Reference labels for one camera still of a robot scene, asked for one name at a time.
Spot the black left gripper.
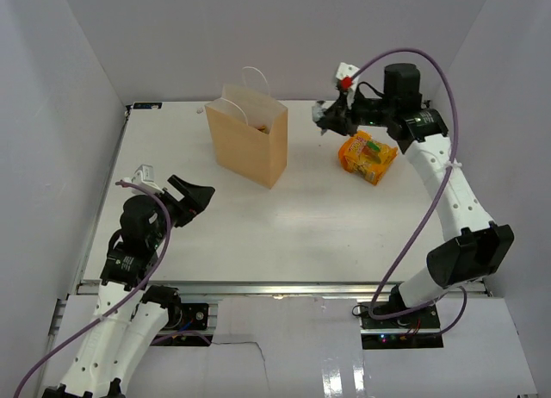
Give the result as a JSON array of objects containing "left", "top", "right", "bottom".
[{"left": 148, "top": 174, "right": 214, "bottom": 247}]

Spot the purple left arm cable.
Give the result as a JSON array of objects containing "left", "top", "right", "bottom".
[{"left": 11, "top": 180, "right": 212, "bottom": 398}]

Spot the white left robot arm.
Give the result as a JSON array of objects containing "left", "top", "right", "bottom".
[{"left": 43, "top": 173, "right": 215, "bottom": 397}]

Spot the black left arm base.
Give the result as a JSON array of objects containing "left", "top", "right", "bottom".
[{"left": 151, "top": 302, "right": 213, "bottom": 346}]

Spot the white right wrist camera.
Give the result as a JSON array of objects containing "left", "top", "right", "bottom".
[{"left": 334, "top": 62, "right": 359, "bottom": 108}]

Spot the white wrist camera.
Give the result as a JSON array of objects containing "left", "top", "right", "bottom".
[
  {"left": 334, "top": 62, "right": 359, "bottom": 108},
  {"left": 120, "top": 165, "right": 162, "bottom": 195}
]

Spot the orange yellow candy bag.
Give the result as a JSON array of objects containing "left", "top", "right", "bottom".
[{"left": 337, "top": 131, "right": 399, "bottom": 185}]

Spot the brown paper bag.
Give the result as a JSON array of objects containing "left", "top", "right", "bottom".
[{"left": 205, "top": 78, "right": 288, "bottom": 189}]

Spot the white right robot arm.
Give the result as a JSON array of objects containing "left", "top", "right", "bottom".
[{"left": 313, "top": 63, "right": 514, "bottom": 328}]

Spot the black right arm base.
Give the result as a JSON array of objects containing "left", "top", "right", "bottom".
[{"left": 351, "top": 302, "right": 443, "bottom": 351}]

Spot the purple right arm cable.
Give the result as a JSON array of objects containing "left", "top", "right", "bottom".
[{"left": 348, "top": 48, "right": 468, "bottom": 339}]

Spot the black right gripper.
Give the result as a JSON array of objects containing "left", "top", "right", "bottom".
[{"left": 319, "top": 86, "right": 397, "bottom": 137}]

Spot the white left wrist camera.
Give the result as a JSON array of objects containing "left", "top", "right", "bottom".
[{"left": 120, "top": 165, "right": 162, "bottom": 195}]

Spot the silver foil snack packet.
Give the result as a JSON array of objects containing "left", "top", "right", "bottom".
[{"left": 312, "top": 100, "right": 326, "bottom": 135}]

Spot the blue label left corner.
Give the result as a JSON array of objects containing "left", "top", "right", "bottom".
[{"left": 132, "top": 102, "right": 163, "bottom": 109}]

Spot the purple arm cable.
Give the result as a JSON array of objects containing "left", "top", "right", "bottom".
[
  {"left": 11, "top": 180, "right": 212, "bottom": 398},
  {"left": 348, "top": 48, "right": 468, "bottom": 339}
]

